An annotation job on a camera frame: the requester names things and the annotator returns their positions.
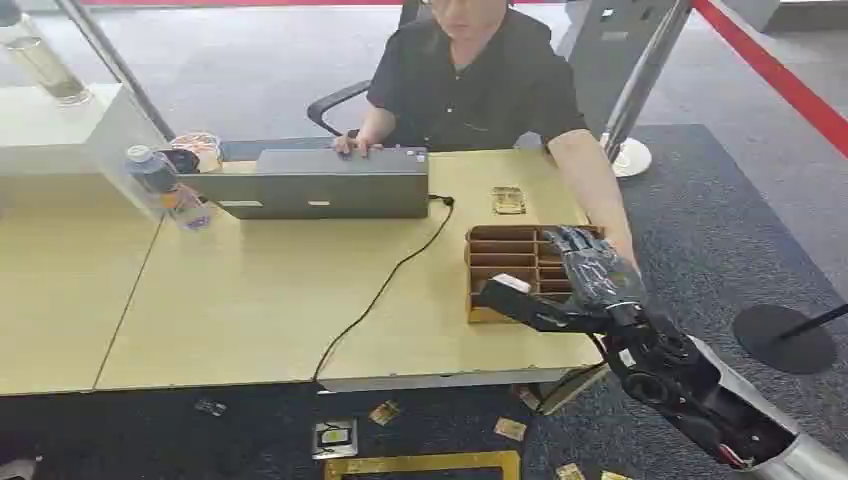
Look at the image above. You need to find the white counter block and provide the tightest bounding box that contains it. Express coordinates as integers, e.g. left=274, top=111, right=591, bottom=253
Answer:
left=0, top=82, right=168, bottom=220

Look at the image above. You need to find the person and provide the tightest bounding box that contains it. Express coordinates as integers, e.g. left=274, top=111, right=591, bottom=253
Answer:
left=333, top=0, right=641, bottom=274

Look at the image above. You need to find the round snack cup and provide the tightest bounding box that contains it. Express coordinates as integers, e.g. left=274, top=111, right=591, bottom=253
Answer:
left=166, top=131, right=225, bottom=176

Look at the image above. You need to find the wooden card box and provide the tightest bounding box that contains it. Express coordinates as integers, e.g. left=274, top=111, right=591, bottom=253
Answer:
left=464, top=224, right=606, bottom=326

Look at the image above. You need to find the black office chair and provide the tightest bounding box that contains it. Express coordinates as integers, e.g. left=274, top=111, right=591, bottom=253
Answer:
left=306, top=0, right=425, bottom=138

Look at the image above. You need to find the grey kiosk cabinet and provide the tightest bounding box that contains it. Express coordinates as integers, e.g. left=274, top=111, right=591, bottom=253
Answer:
left=555, top=0, right=678, bottom=137

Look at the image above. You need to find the grey laptop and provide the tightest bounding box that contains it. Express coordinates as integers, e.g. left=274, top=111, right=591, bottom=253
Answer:
left=177, top=146, right=431, bottom=221

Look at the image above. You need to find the red barrier belt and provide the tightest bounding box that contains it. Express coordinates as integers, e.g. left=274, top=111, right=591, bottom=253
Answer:
left=691, top=0, right=848, bottom=161

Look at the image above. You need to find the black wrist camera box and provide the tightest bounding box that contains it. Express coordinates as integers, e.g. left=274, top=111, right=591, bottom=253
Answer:
left=475, top=272, right=601, bottom=334

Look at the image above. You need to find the person's right hand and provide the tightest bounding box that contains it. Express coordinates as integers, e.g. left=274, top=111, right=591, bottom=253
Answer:
left=333, top=129, right=384, bottom=160

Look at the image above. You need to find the wooden board piece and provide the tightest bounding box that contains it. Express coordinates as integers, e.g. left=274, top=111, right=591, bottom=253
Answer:
left=512, top=362, right=611, bottom=418

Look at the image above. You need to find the silver stanchion post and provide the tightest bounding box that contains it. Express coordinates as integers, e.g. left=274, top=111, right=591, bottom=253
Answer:
left=598, top=0, right=695, bottom=179

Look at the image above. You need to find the clear plastic drink bottle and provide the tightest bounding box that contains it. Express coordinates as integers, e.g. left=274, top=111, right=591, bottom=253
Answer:
left=125, top=144, right=214, bottom=232

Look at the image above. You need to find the clear glass cylinder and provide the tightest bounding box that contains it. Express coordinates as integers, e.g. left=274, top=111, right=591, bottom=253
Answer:
left=0, top=0, right=94, bottom=108

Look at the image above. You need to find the yellow floor tape frame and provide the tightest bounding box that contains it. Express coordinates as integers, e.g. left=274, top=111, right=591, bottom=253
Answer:
left=322, top=450, right=523, bottom=480

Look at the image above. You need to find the grey slanted pole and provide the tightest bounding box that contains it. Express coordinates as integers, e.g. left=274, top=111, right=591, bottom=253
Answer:
left=54, top=0, right=178, bottom=144

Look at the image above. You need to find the steel floor socket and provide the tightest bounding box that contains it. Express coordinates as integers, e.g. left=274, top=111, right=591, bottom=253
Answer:
left=310, top=417, right=360, bottom=462

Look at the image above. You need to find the black power cable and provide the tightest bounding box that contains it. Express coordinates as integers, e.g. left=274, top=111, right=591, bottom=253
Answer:
left=311, top=193, right=456, bottom=384

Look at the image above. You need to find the black stanchion base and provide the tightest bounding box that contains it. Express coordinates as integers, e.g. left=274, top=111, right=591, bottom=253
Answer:
left=731, top=302, right=848, bottom=376

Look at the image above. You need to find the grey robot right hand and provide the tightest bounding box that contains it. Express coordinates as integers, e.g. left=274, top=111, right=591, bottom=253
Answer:
left=542, top=225, right=649, bottom=321

